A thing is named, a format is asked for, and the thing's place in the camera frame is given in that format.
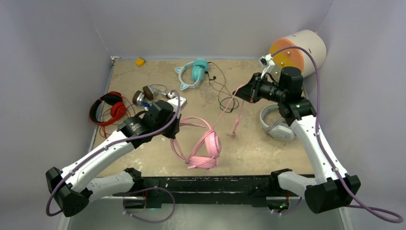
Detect teal cat ear headphones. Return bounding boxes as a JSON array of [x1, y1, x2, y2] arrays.
[[174, 58, 239, 114]]

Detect red black headphones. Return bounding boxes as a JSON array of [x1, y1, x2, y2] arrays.
[[89, 91, 135, 138]]

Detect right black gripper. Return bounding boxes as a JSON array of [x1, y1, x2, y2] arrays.
[[234, 72, 287, 104]]

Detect aluminium frame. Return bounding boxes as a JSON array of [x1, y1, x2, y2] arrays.
[[57, 57, 353, 230]]

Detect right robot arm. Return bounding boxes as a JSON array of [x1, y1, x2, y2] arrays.
[[233, 67, 361, 214]]

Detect small yellow block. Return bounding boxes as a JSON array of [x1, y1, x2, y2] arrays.
[[135, 57, 146, 67]]

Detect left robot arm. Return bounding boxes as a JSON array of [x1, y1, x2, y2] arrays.
[[45, 97, 187, 217]]

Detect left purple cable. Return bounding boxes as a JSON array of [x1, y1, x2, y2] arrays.
[[45, 90, 181, 224]]

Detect round pastel drawer cabinet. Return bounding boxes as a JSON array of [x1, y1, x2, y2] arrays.
[[269, 30, 327, 80]]

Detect brown silver headphones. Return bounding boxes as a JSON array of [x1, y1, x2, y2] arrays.
[[132, 84, 168, 105]]

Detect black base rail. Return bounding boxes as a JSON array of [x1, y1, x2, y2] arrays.
[[114, 170, 298, 209]]

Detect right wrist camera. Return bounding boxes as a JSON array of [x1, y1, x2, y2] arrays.
[[258, 54, 275, 79]]

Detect white grey headphones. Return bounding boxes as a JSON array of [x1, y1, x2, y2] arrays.
[[259, 104, 295, 141]]

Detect pink headphones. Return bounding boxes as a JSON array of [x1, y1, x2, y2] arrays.
[[169, 84, 247, 170]]

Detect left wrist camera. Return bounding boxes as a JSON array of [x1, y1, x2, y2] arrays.
[[166, 90, 188, 110]]

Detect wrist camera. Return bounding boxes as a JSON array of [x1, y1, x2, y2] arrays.
[[258, 54, 275, 79], [166, 90, 188, 110]]

